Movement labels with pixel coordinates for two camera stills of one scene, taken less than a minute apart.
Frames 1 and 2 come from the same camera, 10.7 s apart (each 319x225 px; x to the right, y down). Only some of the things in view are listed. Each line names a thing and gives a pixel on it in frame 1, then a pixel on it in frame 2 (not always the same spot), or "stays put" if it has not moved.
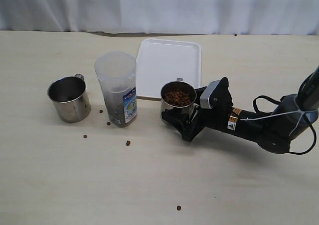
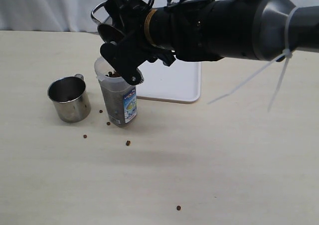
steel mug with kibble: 177,94 → 107,32
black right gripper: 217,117 → 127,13
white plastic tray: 159,61 stays put
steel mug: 69,96 stays put
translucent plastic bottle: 116,71 stays put
